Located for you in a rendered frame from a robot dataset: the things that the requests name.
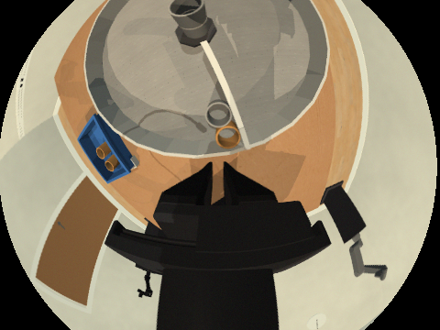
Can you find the bronze bushing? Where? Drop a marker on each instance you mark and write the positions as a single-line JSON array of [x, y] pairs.
[[103, 150], [231, 142], [114, 163]]

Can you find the blue open-top bin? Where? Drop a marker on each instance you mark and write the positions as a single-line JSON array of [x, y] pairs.
[[95, 133]]

